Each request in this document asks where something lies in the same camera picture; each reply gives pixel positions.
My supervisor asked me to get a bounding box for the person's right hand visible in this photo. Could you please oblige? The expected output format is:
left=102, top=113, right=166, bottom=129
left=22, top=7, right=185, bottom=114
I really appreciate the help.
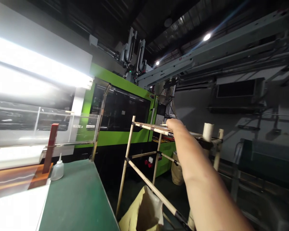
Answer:
left=165, top=118, right=189, bottom=136

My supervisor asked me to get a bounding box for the standing brown paper sack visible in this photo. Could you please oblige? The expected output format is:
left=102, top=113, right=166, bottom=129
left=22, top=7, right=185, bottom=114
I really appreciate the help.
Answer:
left=171, top=151, right=184, bottom=186

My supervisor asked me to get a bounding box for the green injection moulding machine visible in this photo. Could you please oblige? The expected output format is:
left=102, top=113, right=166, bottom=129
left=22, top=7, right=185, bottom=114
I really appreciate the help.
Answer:
left=73, top=62, right=175, bottom=180

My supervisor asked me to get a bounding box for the grey gantry robot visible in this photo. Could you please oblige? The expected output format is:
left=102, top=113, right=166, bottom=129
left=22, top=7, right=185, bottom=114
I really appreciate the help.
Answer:
left=119, top=6, right=289, bottom=90

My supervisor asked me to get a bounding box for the cream pipe rack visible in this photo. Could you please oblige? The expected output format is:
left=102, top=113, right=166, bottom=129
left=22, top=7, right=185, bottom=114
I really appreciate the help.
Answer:
left=115, top=115, right=225, bottom=231

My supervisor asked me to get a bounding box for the open brown paper sack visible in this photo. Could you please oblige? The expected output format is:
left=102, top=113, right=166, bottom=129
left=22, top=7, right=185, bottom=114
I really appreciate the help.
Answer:
left=118, top=185, right=196, bottom=231

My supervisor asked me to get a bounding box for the dark grey machine housing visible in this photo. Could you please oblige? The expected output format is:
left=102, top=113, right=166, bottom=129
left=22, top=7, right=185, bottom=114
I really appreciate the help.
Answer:
left=231, top=138, right=289, bottom=202

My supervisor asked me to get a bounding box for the green table mat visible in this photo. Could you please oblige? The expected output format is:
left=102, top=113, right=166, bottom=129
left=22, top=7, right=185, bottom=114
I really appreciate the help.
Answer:
left=38, top=158, right=121, bottom=231

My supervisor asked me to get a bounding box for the clear acrylic guard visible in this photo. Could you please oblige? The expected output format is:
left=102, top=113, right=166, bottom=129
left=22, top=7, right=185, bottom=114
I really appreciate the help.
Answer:
left=0, top=106, right=103, bottom=148

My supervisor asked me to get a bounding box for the clear squeeze bottle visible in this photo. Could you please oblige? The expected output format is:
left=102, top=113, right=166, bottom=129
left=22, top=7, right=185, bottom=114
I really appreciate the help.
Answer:
left=50, top=152, right=64, bottom=181

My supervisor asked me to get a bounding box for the fluorescent tube lamp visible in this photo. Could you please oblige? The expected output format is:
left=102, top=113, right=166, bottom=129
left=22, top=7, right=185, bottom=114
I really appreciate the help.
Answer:
left=0, top=33, right=95, bottom=91

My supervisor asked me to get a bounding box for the white sheet roll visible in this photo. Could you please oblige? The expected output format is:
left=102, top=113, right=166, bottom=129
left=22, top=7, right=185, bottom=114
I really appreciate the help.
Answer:
left=0, top=145, right=48, bottom=172

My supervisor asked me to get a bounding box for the brown glossy plate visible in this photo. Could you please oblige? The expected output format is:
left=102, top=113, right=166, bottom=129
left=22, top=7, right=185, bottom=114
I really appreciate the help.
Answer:
left=0, top=162, right=54, bottom=201

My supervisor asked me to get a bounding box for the white flat panel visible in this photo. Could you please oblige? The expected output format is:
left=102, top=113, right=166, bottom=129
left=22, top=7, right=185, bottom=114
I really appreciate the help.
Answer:
left=0, top=184, right=51, bottom=231

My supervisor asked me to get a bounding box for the wall air unit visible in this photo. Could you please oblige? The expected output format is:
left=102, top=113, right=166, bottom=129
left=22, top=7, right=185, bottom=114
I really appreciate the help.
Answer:
left=206, top=77, right=267, bottom=114

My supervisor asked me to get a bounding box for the red square post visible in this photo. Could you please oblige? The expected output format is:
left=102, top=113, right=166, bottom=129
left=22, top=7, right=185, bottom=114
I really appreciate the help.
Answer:
left=42, top=123, right=60, bottom=174

